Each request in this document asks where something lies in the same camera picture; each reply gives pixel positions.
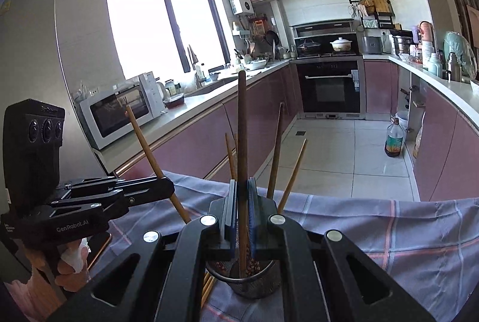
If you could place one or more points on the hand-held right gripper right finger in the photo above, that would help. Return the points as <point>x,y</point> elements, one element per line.
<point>254,211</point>

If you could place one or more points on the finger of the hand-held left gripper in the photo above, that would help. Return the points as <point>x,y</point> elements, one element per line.
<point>146,185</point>
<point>97,204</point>

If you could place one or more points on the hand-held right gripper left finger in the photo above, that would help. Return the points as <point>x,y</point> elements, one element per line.
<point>230,211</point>

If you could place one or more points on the light brown chopstick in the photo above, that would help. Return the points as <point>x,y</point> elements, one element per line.
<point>148,146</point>

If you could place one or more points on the bundle of golden chopsticks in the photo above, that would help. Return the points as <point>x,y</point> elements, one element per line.
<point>275,157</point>

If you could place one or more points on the black mesh holder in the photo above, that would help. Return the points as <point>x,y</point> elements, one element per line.
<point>258,288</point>

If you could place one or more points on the dark brown chopstick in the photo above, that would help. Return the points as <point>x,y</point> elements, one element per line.
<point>242,119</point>

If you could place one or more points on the person's left hand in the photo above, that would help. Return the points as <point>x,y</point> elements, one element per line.
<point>71,279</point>

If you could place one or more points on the dark flat phone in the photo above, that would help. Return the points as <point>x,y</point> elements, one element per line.
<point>99,251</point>

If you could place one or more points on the white tissue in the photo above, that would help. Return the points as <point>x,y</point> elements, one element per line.
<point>75,254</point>

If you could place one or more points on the pink base cabinets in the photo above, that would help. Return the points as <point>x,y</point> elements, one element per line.
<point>194,142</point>
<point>438,142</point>

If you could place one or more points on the white microwave oven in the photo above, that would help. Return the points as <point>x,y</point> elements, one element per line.
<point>112,116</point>

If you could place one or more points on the red food container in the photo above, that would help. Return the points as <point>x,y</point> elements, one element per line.
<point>174,102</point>

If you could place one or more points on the grey checked tablecloth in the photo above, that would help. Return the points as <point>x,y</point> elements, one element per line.
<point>374,232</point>

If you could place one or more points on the sink faucet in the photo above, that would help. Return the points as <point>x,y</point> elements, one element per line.
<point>195,69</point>

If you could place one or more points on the black built-in oven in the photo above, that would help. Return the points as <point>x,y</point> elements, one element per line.
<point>329,90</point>

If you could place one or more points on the bowl of dishes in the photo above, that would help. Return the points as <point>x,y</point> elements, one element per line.
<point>256,64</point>

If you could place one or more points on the cooking oil bottle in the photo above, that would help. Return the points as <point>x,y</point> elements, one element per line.
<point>394,142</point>

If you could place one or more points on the kitchen window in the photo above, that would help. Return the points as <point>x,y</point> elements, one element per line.
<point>149,26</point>

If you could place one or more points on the black pot with glass lid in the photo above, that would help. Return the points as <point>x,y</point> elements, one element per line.
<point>308,47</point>

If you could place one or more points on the hanging frying pan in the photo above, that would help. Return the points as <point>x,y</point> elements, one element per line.
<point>272,38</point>

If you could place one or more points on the white casserole pot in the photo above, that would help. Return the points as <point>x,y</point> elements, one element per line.
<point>341,45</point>

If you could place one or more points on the black range hood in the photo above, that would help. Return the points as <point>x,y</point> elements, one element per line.
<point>323,29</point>

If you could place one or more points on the steel cooking pot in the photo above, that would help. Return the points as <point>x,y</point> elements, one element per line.
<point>402,45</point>

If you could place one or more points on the white plastic bottle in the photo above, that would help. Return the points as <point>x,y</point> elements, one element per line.
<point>435,65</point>

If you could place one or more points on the wooden cutting board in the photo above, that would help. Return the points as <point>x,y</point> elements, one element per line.
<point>380,3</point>

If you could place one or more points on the steel thermos bottle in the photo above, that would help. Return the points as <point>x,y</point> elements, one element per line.
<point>454,67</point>

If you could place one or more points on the pink electric kettle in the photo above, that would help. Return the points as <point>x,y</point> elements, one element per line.
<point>426,32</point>

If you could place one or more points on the white bowl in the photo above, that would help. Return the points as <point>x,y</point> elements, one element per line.
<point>475,86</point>

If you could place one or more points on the green plastic covered appliance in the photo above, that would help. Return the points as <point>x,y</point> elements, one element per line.
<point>462,48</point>

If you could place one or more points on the black wall rack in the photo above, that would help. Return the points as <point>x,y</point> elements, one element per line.
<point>374,20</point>

